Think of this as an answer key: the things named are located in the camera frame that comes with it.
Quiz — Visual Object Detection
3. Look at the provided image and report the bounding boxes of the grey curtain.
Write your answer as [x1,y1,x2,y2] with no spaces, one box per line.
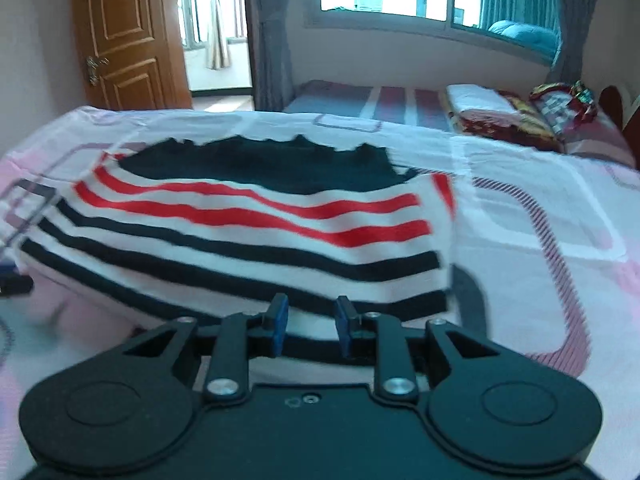
[547,0,609,87]
[242,0,297,112]

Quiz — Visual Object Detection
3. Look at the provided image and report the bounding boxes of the brown wooden door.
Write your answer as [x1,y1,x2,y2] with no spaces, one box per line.
[70,0,194,112]

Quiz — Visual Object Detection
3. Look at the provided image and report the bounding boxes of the red scalloped headboard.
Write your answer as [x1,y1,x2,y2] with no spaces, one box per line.
[597,84,640,172]

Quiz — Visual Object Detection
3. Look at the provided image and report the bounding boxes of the folded white blanket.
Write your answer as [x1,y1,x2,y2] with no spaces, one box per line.
[446,83,514,114]

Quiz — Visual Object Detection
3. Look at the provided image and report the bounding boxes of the plaid pillow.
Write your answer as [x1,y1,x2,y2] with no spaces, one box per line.
[529,80,599,137]

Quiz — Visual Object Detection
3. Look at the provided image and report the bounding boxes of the teal quilt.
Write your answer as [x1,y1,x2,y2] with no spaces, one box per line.
[487,19,559,64]

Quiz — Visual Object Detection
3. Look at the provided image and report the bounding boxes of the white sheer curtain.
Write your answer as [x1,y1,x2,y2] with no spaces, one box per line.
[206,0,234,72]

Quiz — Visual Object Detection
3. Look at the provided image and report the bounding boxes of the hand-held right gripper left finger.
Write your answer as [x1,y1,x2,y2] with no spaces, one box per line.
[122,293,290,404]

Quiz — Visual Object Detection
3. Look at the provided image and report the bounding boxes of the striped knit sweater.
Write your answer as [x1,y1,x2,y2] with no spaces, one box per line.
[17,134,457,367]

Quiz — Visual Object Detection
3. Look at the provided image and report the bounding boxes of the maroon striped bed sheet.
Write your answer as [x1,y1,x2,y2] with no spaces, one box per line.
[282,79,637,170]

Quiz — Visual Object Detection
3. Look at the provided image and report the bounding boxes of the red yellow printed blanket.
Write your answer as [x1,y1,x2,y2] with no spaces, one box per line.
[457,91,565,154]

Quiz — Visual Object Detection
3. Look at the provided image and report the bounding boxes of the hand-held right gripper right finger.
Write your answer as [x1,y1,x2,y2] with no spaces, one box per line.
[333,295,502,402]

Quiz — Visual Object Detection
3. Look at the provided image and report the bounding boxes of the pastel printed bed sheet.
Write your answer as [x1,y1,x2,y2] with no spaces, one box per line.
[0,105,640,480]

